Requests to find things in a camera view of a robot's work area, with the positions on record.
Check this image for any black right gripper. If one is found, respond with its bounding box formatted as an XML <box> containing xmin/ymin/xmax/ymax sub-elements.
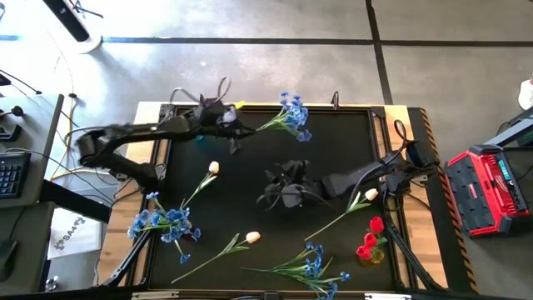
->
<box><xmin>256</xmin><ymin>160</ymin><xmax>328</xmax><ymax>212</ymax></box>

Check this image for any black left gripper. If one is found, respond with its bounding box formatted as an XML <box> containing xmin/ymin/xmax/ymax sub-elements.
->
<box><xmin>191</xmin><ymin>99</ymin><xmax>258</xmax><ymax>155</ymax></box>

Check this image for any pale peach artificial tulip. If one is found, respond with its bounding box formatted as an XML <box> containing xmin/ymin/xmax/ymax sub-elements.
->
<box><xmin>179</xmin><ymin>160</ymin><xmax>221</xmax><ymax>212</ymax></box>
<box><xmin>170</xmin><ymin>231</ymin><xmax>262</xmax><ymax>285</ymax></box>
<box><xmin>303</xmin><ymin>187</ymin><xmax>379</xmax><ymax>243</ymax></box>

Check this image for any blue artificial flower bunch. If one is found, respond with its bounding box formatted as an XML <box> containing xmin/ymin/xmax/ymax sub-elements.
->
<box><xmin>241</xmin><ymin>241</ymin><xmax>351</xmax><ymax>300</ymax></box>
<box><xmin>256</xmin><ymin>91</ymin><xmax>313</xmax><ymax>143</ymax></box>
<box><xmin>127</xmin><ymin>191</ymin><xmax>203</xmax><ymax>265</ymax></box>

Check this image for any yellow glass vase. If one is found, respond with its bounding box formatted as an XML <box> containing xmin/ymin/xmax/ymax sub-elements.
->
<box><xmin>358</xmin><ymin>247</ymin><xmax>386</xmax><ymax>268</ymax></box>

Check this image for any black desk support bar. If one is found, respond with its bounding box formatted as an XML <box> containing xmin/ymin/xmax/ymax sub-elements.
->
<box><xmin>39</xmin><ymin>178</ymin><xmax>112</xmax><ymax>224</ymax></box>

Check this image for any black ramp with hazard stripe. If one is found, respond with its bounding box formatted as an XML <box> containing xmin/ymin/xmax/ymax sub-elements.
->
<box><xmin>407</xmin><ymin>107</ymin><xmax>480</xmax><ymax>295</ymax></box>

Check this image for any red and black toolbox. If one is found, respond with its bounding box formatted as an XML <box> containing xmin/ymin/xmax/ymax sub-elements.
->
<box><xmin>443</xmin><ymin>143</ymin><xmax>532</xmax><ymax>239</ymax></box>

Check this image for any white and black floor stand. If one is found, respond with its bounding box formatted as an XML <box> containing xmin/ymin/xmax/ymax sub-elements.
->
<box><xmin>41</xmin><ymin>0</ymin><xmax>103</xmax><ymax>55</ymax></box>

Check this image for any black computer keyboard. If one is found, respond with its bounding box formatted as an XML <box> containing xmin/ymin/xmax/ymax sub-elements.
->
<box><xmin>0</xmin><ymin>152</ymin><xmax>32</xmax><ymax>199</ymax></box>

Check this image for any dark grey desk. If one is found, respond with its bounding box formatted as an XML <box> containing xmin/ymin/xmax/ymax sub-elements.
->
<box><xmin>0</xmin><ymin>202</ymin><xmax>57</xmax><ymax>296</ymax></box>

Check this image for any dark metal cart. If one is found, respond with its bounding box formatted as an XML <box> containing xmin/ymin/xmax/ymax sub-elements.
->
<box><xmin>484</xmin><ymin>106</ymin><xmax>533</xmax><ymax>184</ymax></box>

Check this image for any black computer mouse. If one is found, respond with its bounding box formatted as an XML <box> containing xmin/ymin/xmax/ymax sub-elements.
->
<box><xmin>0</xmin><ymin>239</ymin><xmax>20</xmax><ymax>283</ymax></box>

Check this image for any person's foot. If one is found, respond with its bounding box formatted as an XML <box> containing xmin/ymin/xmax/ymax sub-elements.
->
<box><xmin>517</xmin><ymin>77</ymin><xmax>533</xmax><ymax>112</ymax></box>

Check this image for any black diagonal frame strut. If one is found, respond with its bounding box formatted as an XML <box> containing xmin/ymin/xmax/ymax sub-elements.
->
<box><xmin>385</xmin><ymin>207</ymin><xmax>445</xmax><ymax>292</ymax></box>
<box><xmin>102</xmin><ymin>227</ymin><xmax>154</xmax><ymax>289</ymax></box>

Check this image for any silver metal bracket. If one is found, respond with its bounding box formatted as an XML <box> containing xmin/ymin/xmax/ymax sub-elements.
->
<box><xmin>132</xmin><ymin>291</ymin><xmax>181</xmax><ymax>300</ymax></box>

